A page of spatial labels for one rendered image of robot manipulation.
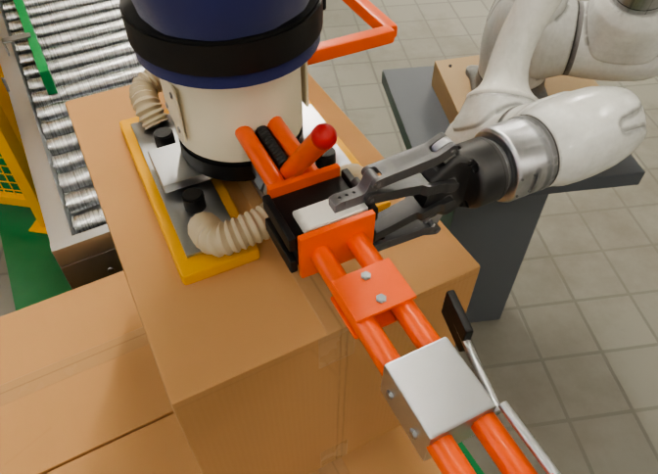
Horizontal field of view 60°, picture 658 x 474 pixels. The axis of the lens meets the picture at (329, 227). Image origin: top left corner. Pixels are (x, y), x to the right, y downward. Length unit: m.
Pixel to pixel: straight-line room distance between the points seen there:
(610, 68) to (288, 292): 0.90
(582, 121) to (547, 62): 0.65
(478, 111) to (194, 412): 0.53
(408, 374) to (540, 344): 1.54
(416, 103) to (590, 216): 1.14
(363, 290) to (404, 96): 1.06
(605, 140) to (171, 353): 0.53
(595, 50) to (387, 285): 0.90
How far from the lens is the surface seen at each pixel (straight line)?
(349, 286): 0.52
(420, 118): 1.46
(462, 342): 0.51
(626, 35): 1.29
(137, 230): 0.79
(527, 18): 0.86
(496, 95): 0.82
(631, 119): 0.75
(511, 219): 1.61
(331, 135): 0.49
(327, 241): 0.55
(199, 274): 0.70
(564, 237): 2.33
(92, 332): 1.36
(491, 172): 0.63
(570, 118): 0.69
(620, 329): 2.13
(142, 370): 1.27
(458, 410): 0.46
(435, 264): 0.73
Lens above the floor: 1.60
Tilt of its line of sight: 47 degrees down
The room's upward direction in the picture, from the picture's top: straight up
